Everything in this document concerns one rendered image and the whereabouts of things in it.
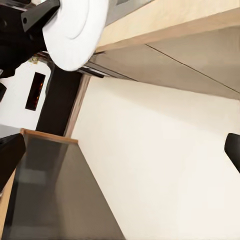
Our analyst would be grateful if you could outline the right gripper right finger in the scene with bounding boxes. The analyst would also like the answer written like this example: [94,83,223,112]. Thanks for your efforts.
[224,133,240,173]

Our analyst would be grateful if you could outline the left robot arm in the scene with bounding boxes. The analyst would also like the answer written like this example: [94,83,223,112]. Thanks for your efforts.
[0,0,61,101]

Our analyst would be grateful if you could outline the saucer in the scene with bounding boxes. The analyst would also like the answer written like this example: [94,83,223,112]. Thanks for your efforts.
[41,0,109,72]

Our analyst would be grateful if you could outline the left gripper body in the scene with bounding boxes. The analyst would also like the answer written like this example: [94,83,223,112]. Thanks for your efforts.
[0,4,48,65]

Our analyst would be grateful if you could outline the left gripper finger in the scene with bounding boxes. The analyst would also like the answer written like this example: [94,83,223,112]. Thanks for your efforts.
[20,0,61,44]

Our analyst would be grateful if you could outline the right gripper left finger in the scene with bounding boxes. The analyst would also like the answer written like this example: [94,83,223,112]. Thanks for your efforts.
[0,131,26,194]

